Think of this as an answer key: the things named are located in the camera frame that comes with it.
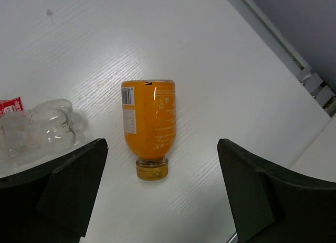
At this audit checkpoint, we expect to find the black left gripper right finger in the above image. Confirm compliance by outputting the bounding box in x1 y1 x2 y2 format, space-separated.
217 139 335 242

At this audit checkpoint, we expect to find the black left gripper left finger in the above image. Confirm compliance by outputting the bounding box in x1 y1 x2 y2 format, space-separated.
1 139 108 242

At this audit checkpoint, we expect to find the small orange juice bottle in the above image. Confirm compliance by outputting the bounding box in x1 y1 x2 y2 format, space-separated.
121 80 176 181

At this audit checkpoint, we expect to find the clear bottle with red cap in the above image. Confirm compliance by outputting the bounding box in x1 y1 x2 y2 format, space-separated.
1 99 87 168

